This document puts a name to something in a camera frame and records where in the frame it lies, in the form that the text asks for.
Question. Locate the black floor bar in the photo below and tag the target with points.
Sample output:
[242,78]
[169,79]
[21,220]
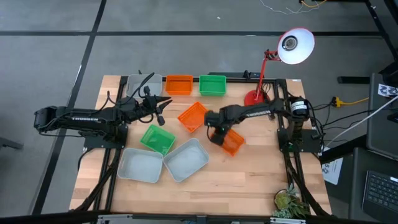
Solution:
[353,80]

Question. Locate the green slotted plastic basket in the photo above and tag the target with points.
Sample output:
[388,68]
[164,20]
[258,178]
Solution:
[212,85]
[157,140]

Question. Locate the dark grey desk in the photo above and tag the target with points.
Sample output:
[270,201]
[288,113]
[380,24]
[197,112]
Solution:
[382,130]

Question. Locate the white paper sheet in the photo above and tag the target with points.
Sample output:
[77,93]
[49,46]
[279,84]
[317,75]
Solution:
[332,169]

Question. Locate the black aluminium frame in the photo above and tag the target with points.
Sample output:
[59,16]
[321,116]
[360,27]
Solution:
[281,90]

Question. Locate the grey plastic bin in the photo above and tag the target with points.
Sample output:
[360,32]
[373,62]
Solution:
[186,160]
[140,165]
[136,82]

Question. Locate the black laptop keyboard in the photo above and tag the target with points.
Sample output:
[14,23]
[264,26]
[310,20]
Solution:
[382,193]

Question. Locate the printed marker sheet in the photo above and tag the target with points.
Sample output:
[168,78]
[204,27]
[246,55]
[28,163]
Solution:
[387,90]

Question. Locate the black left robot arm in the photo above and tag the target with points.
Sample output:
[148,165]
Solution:
[77,118]

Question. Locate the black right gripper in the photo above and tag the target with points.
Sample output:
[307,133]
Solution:
[219,119]

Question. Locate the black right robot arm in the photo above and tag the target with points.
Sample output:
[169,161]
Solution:
[261,112]

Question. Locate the orange slotted plastic basket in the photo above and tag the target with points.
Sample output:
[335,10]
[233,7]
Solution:
[234,143]
[178,84]
[192,117]

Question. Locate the red desk lamp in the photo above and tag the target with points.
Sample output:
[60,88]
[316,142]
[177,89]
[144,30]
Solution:
[295,46]

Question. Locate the succulent plant in black pot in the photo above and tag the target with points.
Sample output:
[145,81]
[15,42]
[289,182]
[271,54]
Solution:
[287,202]

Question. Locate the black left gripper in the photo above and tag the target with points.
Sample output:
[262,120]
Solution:
[144,107]

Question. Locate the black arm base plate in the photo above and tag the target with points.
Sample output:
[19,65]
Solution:
[311,143]
[93,143]

